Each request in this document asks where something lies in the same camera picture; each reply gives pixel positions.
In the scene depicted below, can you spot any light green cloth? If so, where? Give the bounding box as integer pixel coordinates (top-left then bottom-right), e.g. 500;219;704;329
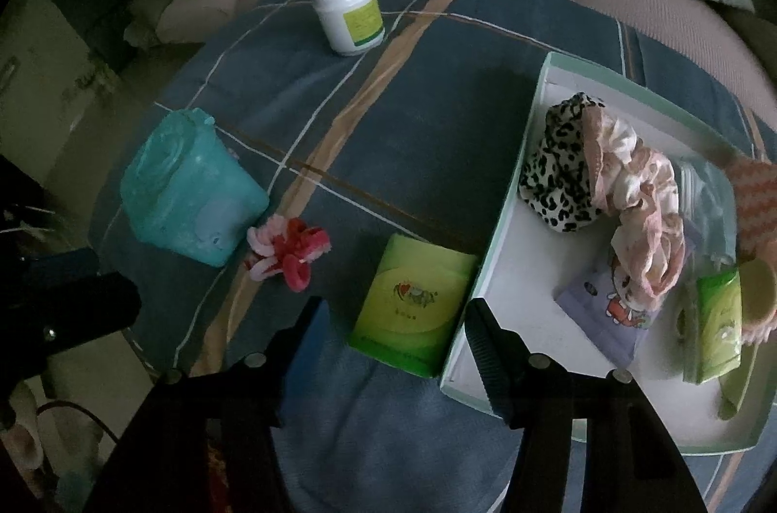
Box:
718;346;760;422

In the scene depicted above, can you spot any pink slipper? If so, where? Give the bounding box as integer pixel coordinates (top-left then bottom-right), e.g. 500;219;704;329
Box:
0;385;45;468

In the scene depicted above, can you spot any purple cartoon tissue packet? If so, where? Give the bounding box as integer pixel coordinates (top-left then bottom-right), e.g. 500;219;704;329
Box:
555;258;659;368

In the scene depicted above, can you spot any teal wet wipes pack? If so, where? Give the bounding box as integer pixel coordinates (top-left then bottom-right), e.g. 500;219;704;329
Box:
119;108;271;268

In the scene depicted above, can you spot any clear zip bag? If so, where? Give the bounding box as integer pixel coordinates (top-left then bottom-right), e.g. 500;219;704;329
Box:
671;157;738;277

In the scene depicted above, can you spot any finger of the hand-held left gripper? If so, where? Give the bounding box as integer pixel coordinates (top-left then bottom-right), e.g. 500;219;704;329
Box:
0;273;143;371
15;252;101;278

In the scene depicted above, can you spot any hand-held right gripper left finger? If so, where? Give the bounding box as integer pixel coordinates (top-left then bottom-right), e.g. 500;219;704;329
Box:
91;297;332;513

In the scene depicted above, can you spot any pink striped cloth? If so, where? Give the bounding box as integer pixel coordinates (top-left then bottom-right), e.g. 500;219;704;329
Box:
725;154;777;262

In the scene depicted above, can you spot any white tray with teal rim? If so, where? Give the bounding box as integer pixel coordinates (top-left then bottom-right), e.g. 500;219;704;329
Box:
440;51;777;456

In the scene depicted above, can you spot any pink floral ruffled cloth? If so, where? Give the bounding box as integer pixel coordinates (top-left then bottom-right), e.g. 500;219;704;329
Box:
583;109;693;310

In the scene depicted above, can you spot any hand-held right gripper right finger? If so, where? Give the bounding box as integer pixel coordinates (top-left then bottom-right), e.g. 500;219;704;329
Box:
464;300;708;513

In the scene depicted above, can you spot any pink hair tie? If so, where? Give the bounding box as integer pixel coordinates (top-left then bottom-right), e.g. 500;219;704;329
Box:
244;222;286;280

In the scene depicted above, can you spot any white bottle with green label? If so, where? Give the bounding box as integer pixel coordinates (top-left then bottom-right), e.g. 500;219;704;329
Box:
304;0;385;57

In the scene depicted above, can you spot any green tissue pack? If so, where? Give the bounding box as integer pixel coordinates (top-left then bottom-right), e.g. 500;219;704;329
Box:
686;270;744;385
347;234;480;379

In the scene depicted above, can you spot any red hair tie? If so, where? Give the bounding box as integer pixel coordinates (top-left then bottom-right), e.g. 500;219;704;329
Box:
273;218;332;294

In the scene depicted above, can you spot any leopard print scrunchie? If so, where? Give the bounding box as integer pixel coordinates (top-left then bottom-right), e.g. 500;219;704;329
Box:
518;92;608;235

